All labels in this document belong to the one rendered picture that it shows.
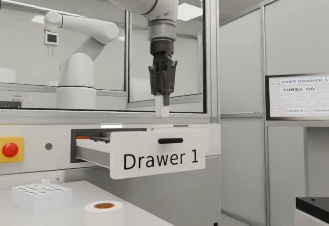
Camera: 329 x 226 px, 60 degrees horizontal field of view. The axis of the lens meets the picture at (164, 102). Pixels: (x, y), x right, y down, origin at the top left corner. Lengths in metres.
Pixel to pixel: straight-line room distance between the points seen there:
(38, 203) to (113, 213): 0.21
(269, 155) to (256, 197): 0.43
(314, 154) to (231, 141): 1.60
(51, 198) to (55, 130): 0.34
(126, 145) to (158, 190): 0.51
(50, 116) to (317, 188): 1.20
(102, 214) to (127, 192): 0.58
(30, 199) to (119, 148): 0.22
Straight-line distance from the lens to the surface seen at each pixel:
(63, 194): 0.71
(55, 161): 1.00
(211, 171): 1.34
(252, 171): 2.86
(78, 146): 0.99
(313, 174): 1.53
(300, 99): 1.48
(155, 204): 1.19
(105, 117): 1.05
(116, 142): 0.69
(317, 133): 1.52
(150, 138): 0.73
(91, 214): 0.54
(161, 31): 0.88
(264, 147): 2.70
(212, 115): 1.33
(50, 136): 0.99
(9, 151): 0.90
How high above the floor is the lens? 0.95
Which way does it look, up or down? 4 degrees up
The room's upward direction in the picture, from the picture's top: straight up
